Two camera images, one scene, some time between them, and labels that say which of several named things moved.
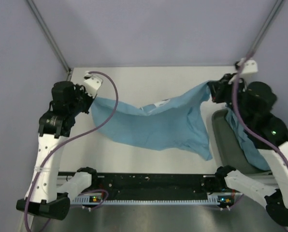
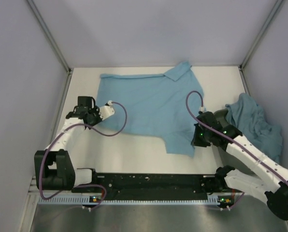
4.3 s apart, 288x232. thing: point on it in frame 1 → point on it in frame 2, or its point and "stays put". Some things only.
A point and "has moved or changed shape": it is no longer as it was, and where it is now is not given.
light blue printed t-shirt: x=178 y=123 has moved or changed shape
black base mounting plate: x=158 y=185 stays put
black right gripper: x=217 y=87 → x=195 y=141
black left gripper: x=80 y=89 → x=96 y=110
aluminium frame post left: x=51 y=38 stays put
